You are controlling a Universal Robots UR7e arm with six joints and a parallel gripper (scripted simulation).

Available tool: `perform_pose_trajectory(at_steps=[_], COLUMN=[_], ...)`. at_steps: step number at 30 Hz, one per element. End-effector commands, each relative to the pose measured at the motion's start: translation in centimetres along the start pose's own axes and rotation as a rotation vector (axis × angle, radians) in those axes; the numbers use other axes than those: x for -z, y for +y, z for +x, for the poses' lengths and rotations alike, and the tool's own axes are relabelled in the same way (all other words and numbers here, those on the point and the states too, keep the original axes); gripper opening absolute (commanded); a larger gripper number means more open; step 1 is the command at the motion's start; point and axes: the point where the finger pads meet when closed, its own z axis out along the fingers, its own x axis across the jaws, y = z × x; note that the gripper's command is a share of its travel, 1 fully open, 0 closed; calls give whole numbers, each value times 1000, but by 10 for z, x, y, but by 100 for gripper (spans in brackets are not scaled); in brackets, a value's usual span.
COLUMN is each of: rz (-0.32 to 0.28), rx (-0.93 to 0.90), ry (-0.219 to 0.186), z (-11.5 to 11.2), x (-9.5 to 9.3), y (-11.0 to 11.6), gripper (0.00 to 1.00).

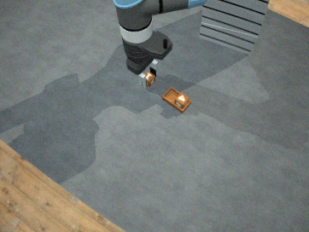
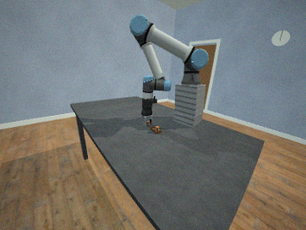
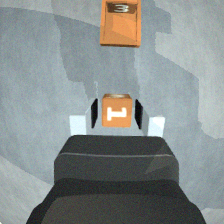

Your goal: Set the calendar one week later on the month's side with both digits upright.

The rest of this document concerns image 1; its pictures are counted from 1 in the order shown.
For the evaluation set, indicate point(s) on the orange cube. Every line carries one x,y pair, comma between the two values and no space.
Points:
181,100
150,78

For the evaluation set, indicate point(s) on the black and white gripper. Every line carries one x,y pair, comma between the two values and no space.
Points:
142,47

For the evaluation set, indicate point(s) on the orange open tray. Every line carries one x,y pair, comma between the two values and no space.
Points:
170,96

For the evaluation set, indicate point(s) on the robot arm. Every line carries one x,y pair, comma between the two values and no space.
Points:
136,15

